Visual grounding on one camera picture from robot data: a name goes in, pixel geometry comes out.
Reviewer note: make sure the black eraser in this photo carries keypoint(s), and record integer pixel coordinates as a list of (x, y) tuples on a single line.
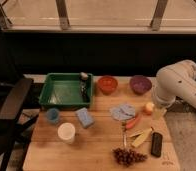
[(156, 146)]

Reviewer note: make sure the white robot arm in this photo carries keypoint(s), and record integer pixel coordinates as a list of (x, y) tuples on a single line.
[(175, 80)]

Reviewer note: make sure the orange bowl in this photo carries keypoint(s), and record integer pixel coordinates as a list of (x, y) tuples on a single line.
[(107, 84)]

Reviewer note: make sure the metal utensil in tray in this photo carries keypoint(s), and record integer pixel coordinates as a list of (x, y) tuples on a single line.
[(83, 85)]

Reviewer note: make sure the blue sponge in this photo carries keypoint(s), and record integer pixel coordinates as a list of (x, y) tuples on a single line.
[(84, 117)]

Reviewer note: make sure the green plastic tray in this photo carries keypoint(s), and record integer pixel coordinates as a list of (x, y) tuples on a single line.
[(62, 90)]

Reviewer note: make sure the blue crumpled cloth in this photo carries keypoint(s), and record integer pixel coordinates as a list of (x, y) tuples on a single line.
[(123, 112)]

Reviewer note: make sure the purple bowl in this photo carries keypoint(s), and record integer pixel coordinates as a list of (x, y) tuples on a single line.
[(140, 84)]

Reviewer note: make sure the orange carrot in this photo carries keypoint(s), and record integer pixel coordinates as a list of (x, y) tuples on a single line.
[(131, 123)]

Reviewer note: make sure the blue cup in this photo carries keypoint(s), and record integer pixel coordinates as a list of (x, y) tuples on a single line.
[(53, 115)]

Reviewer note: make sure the red yellow apple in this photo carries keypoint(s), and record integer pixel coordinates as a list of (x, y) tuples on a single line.
[(148, 108)]

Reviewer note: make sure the white cup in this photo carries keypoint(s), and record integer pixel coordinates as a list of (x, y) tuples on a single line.
[(66, 132)]

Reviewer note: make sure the bunch of dark grapes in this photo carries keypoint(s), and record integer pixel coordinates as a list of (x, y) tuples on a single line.
[(128, 157)]

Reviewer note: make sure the black office chair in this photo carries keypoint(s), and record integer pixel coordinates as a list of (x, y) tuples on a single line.
[(10, 110)]

